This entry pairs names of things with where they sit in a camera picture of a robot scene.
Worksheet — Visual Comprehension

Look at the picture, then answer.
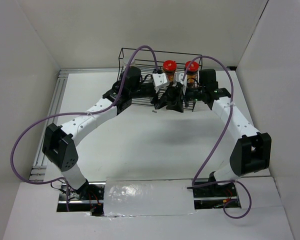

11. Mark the red lid sauce jar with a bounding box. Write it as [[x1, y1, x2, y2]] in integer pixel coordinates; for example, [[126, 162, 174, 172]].
[[162, 60, 177, 86], [185, 61, 199, 88]]

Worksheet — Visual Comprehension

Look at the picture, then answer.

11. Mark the black cap spice bottle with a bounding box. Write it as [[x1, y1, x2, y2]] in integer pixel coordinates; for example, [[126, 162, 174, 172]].
[[166, 86, 182, 101]]

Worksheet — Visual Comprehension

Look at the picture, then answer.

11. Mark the silver lid blue label jar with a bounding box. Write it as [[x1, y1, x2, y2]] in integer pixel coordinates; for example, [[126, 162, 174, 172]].
[[122, 56, 136, 69]]

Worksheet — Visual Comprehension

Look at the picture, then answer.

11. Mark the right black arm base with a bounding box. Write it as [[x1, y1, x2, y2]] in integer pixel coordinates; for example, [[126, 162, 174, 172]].
[[187, 183, 240, 210]]

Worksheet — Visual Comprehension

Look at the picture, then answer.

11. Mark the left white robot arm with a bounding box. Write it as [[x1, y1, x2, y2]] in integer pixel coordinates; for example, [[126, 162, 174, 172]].
[[42, 66, 169, 200]]

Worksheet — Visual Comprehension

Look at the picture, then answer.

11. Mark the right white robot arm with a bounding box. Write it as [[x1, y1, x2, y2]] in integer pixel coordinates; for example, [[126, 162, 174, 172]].
[[184, 69, 272, 196]]

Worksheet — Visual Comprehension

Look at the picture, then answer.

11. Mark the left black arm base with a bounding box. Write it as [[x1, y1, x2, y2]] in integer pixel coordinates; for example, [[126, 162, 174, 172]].
[[50, 180, 106, 217]]

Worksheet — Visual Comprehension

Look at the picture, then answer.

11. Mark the reflective foil sheet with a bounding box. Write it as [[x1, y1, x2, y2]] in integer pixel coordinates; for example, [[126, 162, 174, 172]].
[[103, 179, 196, 217]]

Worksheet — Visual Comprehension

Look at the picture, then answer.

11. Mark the black wire rack shelf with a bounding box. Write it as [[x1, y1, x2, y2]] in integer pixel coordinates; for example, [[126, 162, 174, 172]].
[[117, 47, 203, 112]]

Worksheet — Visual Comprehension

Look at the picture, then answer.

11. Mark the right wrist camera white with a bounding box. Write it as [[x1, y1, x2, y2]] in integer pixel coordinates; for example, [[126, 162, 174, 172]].
[[174, 72, 184, 85]]

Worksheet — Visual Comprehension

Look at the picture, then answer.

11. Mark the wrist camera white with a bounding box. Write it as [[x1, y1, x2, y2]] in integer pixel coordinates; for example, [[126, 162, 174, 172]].
[[174, 72, 184, 85], [152, 73, 170, 92]]

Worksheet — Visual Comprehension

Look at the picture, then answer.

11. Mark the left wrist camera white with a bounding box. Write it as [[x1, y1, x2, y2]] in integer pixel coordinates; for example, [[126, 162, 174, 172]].
[[152, 73, 170, 92]]

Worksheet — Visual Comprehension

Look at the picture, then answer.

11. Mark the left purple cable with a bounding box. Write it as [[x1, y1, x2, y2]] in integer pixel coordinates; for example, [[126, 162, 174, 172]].
[[10, 44, 163, 213]]

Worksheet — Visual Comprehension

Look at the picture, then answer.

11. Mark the purple cable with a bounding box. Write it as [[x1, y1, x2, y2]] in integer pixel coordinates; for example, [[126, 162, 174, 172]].
[[180, 55, 252, 220], [10, 44, 163, 213]]

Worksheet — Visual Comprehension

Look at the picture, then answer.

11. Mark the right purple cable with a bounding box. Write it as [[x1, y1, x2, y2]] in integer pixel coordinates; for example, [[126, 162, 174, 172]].
[[180, 55, 252, 220]]

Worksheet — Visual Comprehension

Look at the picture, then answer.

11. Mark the aluminium extrusion frame rail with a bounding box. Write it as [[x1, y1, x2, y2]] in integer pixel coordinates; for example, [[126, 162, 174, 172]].
[[27, 67, 237, 182]]

